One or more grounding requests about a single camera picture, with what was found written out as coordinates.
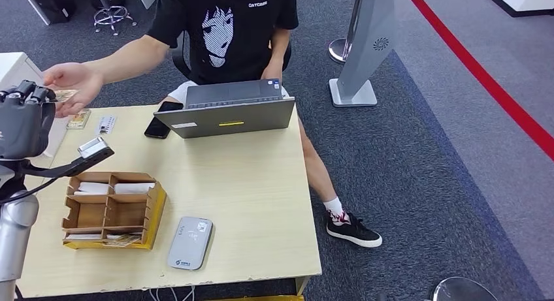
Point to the person's left hand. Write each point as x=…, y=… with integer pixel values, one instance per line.
x=275, y=73

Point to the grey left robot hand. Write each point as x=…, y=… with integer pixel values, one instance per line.
x=24, y=126

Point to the person's right hand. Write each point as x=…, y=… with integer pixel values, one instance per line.
x=88, y=80

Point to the gold patterned key card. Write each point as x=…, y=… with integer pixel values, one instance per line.
x=65, y=95
x=78, y=119
x=125, y=241

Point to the white ID card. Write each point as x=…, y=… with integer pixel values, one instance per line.
x=106, y=125

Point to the wooden card organizer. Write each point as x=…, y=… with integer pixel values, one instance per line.
x=130, y=214

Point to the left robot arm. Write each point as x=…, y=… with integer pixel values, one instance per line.
x=15, y=238

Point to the person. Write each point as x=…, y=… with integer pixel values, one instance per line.
x=259, y=31

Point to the white card stack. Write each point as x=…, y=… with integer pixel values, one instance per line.
x=93, y=188
x=134, y=188

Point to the grey card reader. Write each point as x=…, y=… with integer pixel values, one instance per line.
x=190, y=245

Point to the white cabinet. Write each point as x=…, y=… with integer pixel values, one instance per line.
x=17, y=65

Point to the grey laptop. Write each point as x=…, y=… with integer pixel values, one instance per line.
x=225, y=119

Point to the chrome base stool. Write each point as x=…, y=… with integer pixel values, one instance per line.
x=110, y=14

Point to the black smartphone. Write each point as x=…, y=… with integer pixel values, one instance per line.
x=156, y=128

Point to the black bag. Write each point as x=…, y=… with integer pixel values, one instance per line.
x=52, y=2

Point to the grey kiosk stand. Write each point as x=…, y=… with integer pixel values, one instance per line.
x=368, y=44

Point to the red floor tape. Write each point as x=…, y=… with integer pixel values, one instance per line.
x=476, y=69

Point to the chrome dome base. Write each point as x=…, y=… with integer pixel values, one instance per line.
x=463, y=290

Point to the chrome stanchion post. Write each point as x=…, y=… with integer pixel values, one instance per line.
x=336, y=50

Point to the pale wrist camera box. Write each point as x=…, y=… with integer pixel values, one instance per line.
x=92, y=146

